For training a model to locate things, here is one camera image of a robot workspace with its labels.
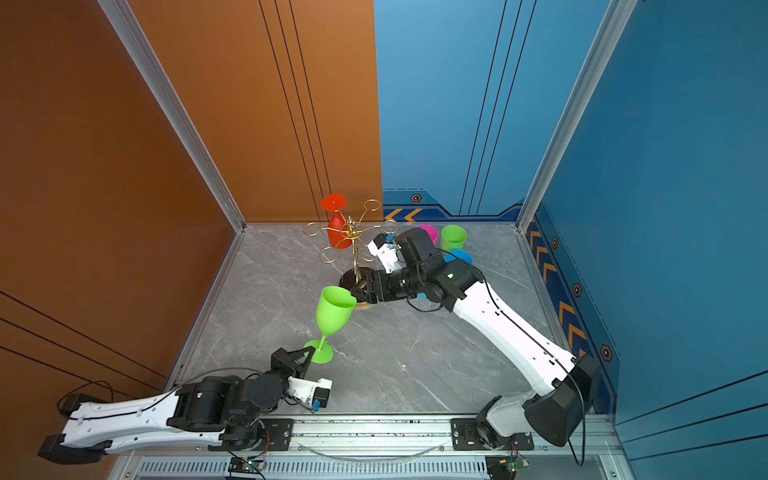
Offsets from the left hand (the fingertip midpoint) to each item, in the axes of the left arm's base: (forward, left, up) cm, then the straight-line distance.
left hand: (309, 342), depth 71 cm
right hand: (+8, -12, +11) cm, 18 cm away
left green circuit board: (-22, +15, -20) cm, 33 cm away
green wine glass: (+2, -8, +12) cm, 15 cm away
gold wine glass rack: (+26, -9, +11) cm, 30 cm away
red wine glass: (+26, -5, +11) cm, 28 cm away
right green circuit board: (-22, -47, -19) cm, 55 cm away
